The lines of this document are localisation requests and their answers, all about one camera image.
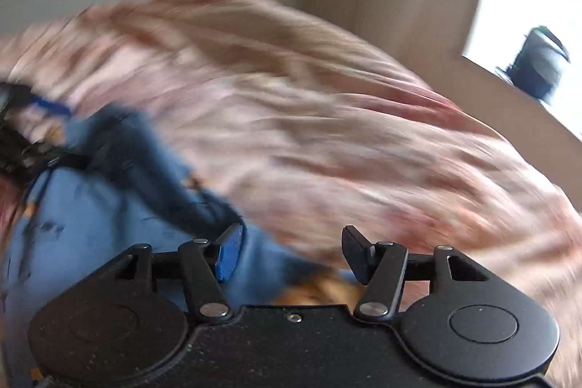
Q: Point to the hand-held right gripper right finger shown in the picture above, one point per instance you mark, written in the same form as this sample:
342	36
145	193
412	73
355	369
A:
357	257

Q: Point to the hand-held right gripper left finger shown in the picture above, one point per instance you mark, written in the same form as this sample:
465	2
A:
228	254

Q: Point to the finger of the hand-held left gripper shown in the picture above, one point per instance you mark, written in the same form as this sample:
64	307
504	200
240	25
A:
27	154
49	106

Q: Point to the blue printed pants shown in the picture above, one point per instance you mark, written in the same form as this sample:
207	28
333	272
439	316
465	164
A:
91	206

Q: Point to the pink floral blanket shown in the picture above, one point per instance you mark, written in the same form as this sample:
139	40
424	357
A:
327	133

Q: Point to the dark backpack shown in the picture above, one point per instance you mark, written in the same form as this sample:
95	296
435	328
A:
539	63

